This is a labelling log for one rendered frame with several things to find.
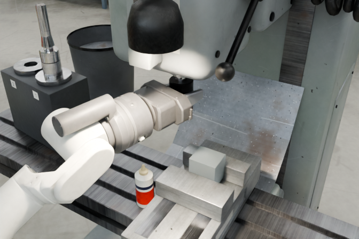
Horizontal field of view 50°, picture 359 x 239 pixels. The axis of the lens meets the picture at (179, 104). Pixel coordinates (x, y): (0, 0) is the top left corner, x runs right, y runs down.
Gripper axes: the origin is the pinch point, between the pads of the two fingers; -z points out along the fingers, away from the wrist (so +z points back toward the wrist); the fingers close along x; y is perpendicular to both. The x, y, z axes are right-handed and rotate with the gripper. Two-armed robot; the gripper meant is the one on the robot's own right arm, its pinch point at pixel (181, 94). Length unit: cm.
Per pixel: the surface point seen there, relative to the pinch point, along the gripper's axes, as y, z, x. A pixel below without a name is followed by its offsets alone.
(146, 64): -11.9, 12.1, -4.7
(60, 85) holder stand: 8.3, 8.3, 34.9
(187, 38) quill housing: -15.8, 6.9, -8.4
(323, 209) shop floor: 124, -117, 7
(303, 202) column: 51, -41, -12
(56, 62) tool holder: 3.1, 7.1, 37.1
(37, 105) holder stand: 13.8, 13.5, 38.8
